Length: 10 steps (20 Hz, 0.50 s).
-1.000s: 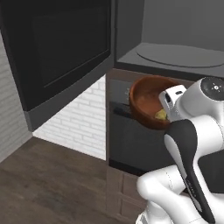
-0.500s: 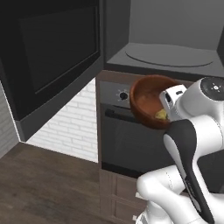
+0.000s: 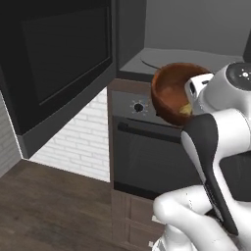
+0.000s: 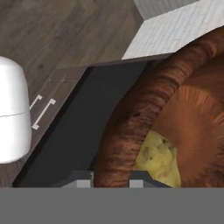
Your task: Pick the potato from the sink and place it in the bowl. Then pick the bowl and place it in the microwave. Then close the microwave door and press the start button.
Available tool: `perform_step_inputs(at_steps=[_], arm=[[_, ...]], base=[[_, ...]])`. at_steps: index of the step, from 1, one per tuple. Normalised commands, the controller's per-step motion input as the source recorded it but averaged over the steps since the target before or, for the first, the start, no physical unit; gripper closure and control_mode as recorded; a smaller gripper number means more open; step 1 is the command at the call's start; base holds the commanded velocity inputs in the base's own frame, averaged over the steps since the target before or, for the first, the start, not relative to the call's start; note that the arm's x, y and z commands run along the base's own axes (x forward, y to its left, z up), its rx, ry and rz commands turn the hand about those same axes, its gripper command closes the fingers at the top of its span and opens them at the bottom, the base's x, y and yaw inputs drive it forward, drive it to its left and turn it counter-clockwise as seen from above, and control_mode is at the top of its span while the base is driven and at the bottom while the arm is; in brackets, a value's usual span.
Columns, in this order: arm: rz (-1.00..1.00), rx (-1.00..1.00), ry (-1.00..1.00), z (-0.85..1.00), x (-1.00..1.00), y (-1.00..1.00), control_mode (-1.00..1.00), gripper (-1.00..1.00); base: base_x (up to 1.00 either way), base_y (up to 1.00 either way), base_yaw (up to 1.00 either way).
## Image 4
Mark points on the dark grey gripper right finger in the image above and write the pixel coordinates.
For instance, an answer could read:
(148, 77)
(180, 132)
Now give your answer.
(140, 176)

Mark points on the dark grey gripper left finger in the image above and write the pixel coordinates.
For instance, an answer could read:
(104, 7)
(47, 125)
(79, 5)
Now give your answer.
(82, 176)

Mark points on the yellow potato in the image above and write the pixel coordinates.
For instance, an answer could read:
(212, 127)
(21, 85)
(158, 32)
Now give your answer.
(159, 159)

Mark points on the brown wooden bowl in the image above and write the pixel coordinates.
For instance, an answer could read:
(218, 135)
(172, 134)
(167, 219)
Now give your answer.
(192, 116)

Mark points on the brown wooden cupboard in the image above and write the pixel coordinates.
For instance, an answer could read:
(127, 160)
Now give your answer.
(62, 84)

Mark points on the white rounded object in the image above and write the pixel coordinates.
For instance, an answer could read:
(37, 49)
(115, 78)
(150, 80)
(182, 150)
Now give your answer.
(13, 110)

